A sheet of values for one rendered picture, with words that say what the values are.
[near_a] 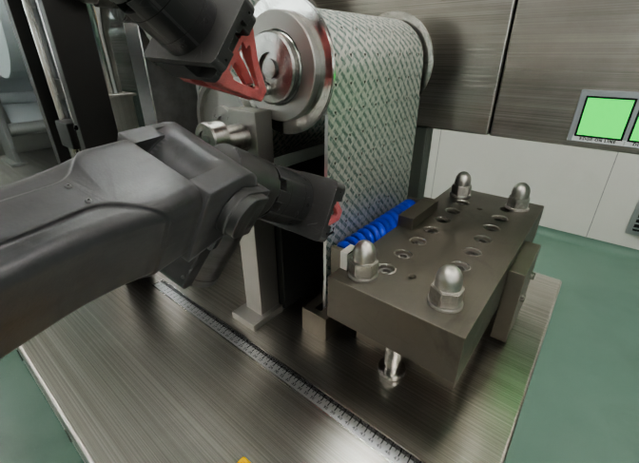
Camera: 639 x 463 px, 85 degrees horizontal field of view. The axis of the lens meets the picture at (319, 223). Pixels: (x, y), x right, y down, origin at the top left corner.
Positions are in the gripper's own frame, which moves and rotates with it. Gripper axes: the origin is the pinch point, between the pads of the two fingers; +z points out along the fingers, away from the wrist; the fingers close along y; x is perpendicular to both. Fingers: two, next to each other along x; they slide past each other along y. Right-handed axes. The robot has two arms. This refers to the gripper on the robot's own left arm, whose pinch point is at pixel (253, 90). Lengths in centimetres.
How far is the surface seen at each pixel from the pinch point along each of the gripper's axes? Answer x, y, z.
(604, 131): 18.0, 32.8, 29.7
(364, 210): -4.7, 8.0, 20.9
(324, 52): 5.5, 6.6, 0.4
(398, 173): 4.1, 8.4, 26.7
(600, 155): 125, 48, 244
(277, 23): 7.1, 0.8, -1.7
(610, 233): 84, 70, 275
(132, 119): 1, -67, 25
